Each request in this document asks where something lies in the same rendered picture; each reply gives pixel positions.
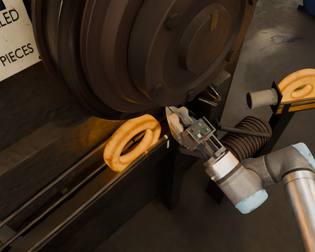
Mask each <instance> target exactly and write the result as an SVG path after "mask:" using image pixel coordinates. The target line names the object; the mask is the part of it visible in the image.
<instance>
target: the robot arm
mask: <svg viewBox="0 0 315 252"><path fill-rule="evenodd" d="M165 113H166V117H167V121H168V124H169V128H170V131H171V134H172V136H173V138H174V139H175V140H176V141H177V142H178V143H179V144H180V146H179V147H178V148H179V150H180V152H181V153H183V154H187V155H192V156H196V157H200V158H203V157H206V159H207V161H205V162H204V163H203V164H204V165H205V166H206V167H207V168H206V169H205V171H206V172H207V174H208V175H209V176H210V178H211V180H213V181H214V182H215V183H216V184H217V185H218V186H219V188H220V189H221V190H222V191H223V192H224V194H225V195H226V196H227V197H228V198H229V199H230V201H231V202H232V203H233V204H234V205H235V207H236V208H237V209H238V210H239V211H240V212H241V213H243V214H247V213H249V212H251V211H253V210H254V209H256V208H257V207H259V206H260V205H261V204H262V203H263V202H264V201H265V200H266V199H267V197H268V194H267V193H266V190H265V189H263V187H266V186H269V185H273V184H277V183H280V182H282V185H283V186H284V189H285V193H286V196H287V200H288V203H289V207H290V210H291V214H292V217H293V221H294V224H295V228H296V231H297V235H298V239H299V242H300V246H301V249H302V252H315V159H314V157H313V156H312V154H311V152H310V151H309V149H308V147H307V146H306V145H305V144H304V143H297V144H294V145H290V146H288V147H286V148H283V149H280V150H277V151H275V152H272V153H269V154H266V155H263V156H260V157H257V158H247V159H245V160H243V161H242V162H241V163H240V162H239V161H238V160H237V159H236V158H235V156H234V155H233V154H232V153H231V152H230V151H229V150H228V151H226V152H225V150H226V148H225V147H224V146H223V145H222V144H221V143H220V142H219V141H218V139H217V138H216V137H215V136H214V135H213V132H214V131H215V130H216V129H215V128H214V127H213V126H212V125H211V124H210V122H209V121H208V120H207V119H206V118H205V117H204V116H203V117H202V118H200V119H198V120H196V119H195V118H193V117H190V116H189V115H188V110H187V108H186V107H184V106H183V107H181V108H176V107H174V106H170V107H165ZM204 121H207V123H208V124H209V125H210V126H211V128H209V127H208V126H207V124H206V123H205V122H204ZM180 122H181V123H180ZM183 126H184V127H188V128H187V129H186V130H184V128H183Z"/></svg>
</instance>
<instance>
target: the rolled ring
mask: <svg viewBox="0 0 315 252"><path fill-rule="evenodd" d="M144 130H146V132H145V135H144V137H143V139H142V141H141V142H140V143H139V144H138V146H137V147H136V148H134V149H133V150H132V151H131V152H129V153H127V154H125V155H123V156H120V154H121V151H122V149H123V148H124V146H125V145H126V143H127V142H128V141H129V140H130V139H131V138H132V137H133V136H135V135H136V134H138V133H139V132H141V131H144ZM160 133H161V125H160V123H159V122H158V121H157V120H156V119H155V118H154V117H153V116H151V115H149V114H145V115H143V116H140V117H137V118H133V119H129V120H128V121H126V122H125V123H124V124H123V125H121V126H120V127H119V128H118V129H117V130H116V131H115V132H114V134H113V135H112V136H111V138H110V139H109V141H108V142H107V144H106V146H105V149H104V153H103V158H104V161H105V162H106V164H107V165H108V166H109V167H110V168H111V169H112V170H113V171H116V172H120V171H121V170H123V169H124V168H125V167H126V166H127V165H129V164H130V163H131V162H132V161H133V160H134V159H136V158H137V157H138V156H139V155H140V154H141V153H143V152H146V149H148V148H149V147H150V146H152V145H153V144H154V143H156V142H157V141H158V139H159V136H160ZM146 153H147V152H146Z"/></svg>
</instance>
